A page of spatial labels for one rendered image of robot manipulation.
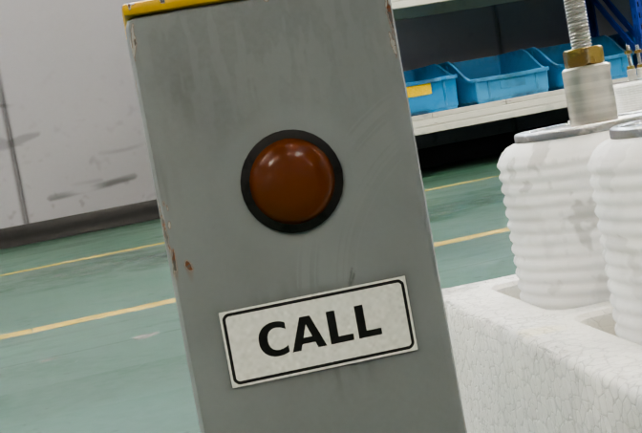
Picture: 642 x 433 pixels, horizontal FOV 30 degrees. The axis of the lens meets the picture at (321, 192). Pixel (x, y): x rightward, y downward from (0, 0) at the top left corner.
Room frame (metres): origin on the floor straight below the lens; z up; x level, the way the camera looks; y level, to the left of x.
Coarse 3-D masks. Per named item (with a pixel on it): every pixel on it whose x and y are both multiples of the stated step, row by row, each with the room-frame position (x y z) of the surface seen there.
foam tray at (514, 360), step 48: (480, 288) 0.60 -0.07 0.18; (480, 336) 0.53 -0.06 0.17; (528, 336) 0.46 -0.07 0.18; (576, 336) 0.45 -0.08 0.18; (480, 384) 0.55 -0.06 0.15; (528, 384) 0.47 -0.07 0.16; (576, 384) 0.41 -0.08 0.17; (624, 384) 0.37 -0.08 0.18; (480, 432) 0.56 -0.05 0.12; (528, 432) 0.48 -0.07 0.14; (576, 432) 0.42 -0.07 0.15; (624, 432) 0.37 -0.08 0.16
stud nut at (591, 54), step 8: (584, 48) 0.55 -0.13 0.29; (592, 48) 0.55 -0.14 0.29; (600, 48) 0.56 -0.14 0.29; (568, 56) 0.56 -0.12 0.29; (576, 56) 0.55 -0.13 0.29; (584, 56) 0.55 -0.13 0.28; (592, 56) 0.55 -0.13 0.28; (600, 56) 0.56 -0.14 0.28; (568, 64) 0.56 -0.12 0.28; (576, 64) 0.55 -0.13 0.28; (584, 64) 0.55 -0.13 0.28
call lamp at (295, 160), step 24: (288, 144) 0.31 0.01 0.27; (312, 144) 0.31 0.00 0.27; (264, 168) 0.31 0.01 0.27; (288, 168) 0.31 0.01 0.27; (312, 168) 0.31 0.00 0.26; (264, 192) 0.31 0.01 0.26; (288, 192) 0.31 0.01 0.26; (312, 192) 0.31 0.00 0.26; (288, 216) 0.31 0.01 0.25; (312, 216) 0.31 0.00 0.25
